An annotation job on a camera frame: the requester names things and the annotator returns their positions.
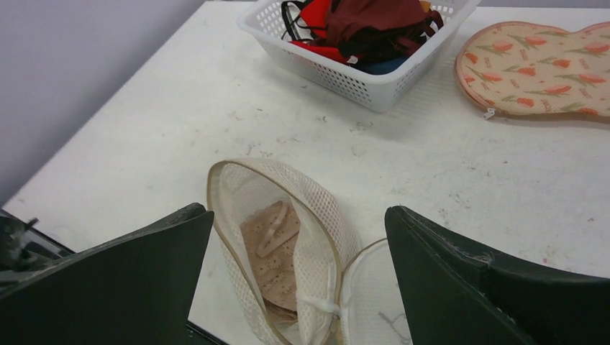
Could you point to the beige lace bra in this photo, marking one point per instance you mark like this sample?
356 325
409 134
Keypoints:
270 238

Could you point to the navy blue bra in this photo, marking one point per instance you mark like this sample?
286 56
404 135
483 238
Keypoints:
381 68

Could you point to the white round mesh laundry bag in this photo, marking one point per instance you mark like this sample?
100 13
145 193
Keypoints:
346 292

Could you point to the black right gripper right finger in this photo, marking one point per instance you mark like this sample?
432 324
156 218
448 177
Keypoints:
456 290

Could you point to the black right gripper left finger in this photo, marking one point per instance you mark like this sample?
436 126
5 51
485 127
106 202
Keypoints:
109 290

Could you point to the dark red garment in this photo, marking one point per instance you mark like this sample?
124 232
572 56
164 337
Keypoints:
379 30

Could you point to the white plastic basket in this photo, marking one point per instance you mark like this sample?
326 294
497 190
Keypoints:
375 92

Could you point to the black and white bra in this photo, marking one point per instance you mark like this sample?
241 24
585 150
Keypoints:
291 16

